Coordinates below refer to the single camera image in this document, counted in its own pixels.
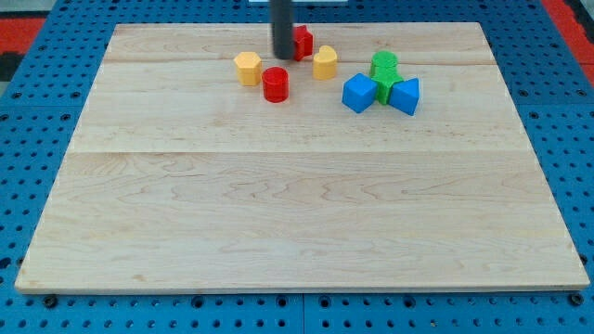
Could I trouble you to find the green cylinder block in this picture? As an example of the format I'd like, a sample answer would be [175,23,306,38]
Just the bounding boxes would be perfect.
[369,50,399,77]

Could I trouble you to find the blue triangle block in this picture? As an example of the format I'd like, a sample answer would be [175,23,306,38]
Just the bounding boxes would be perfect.
[388,78,420,116]

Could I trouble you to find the yellow heart block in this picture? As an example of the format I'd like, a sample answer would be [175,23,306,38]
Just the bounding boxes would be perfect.
[313,45,338,81]

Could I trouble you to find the red cylinder block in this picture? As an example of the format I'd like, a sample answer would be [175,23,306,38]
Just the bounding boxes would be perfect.
[262,67,290,103]

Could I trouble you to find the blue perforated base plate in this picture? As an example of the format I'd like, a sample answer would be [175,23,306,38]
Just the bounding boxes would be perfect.
[1,1,593,333]

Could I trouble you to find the yellow hexagon block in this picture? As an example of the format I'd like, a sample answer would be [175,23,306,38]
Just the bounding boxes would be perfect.
[234,51,262,86]

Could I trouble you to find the light wooden board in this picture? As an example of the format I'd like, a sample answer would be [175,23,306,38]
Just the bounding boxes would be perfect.
[15,22,589,295]

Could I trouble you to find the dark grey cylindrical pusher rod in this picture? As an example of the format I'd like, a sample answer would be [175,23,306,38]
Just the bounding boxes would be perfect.
[269,0,294,60]

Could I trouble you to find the red star block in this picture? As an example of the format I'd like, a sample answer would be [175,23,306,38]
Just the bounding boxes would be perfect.
[293,25,314,61]

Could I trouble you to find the blue cube block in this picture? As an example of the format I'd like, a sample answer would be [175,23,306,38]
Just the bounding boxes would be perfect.
[342,73,378,113]

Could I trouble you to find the green star block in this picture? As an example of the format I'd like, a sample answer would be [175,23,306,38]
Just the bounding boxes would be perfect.
[371,68,404,105]

